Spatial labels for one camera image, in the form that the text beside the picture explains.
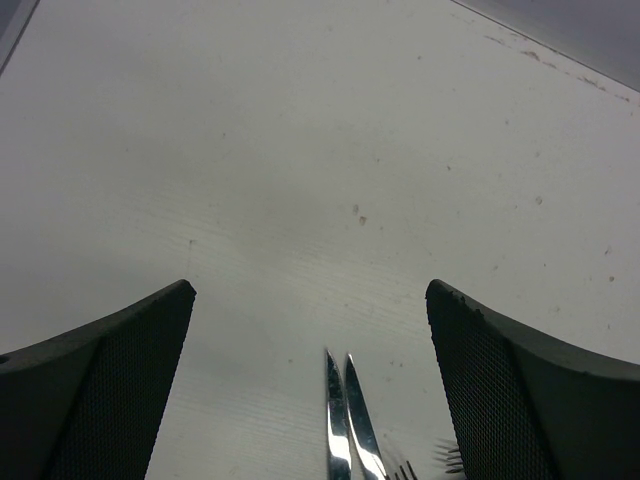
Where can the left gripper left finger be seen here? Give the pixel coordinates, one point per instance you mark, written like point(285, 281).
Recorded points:
point(88, 403)

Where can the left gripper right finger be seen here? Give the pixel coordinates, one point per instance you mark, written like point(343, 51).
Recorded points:
point(526, 405)

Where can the black handled fork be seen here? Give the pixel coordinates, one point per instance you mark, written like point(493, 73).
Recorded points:
point(447, 453)

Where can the pink handled knife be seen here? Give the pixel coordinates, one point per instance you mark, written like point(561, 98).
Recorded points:
point(361, 427)

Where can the black handled knife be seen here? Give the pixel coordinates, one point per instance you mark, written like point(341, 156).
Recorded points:
point(338, 444)

